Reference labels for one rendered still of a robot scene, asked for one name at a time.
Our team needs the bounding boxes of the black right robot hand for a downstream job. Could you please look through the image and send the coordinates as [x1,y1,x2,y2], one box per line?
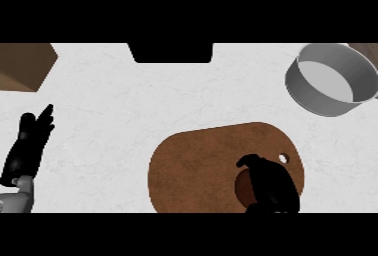
[234,153,301,214]

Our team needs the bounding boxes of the black appliance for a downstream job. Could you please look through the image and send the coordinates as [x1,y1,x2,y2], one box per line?
[126,43,215,64]

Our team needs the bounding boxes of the brown wooden cutting board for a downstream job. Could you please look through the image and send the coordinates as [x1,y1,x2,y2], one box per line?
[145,121,305,214]

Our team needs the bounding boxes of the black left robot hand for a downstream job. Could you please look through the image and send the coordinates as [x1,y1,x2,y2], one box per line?
[0,103,55,188]

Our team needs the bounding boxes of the grey metal pot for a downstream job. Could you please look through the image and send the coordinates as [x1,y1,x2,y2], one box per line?
[283,43,378,118]

